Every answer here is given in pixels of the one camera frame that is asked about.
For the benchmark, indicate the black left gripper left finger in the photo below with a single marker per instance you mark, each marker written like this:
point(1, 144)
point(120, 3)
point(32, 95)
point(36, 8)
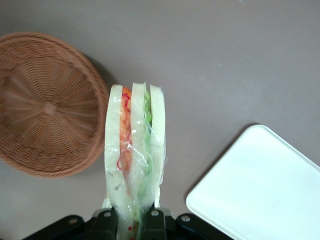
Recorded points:
point(103, 223)

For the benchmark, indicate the cream rectangular tray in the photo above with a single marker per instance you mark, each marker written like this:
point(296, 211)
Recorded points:
point(257, 185)

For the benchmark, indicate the round wicker basket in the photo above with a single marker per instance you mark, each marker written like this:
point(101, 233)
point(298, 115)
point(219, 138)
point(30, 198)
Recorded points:
point(47, 107)

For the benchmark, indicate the plastic-wrapped triangle sandwich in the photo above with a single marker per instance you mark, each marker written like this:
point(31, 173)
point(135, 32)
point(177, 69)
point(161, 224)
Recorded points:
point(136, 150)

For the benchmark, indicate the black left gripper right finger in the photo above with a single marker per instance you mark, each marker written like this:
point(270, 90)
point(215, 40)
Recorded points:
point(155, 223)

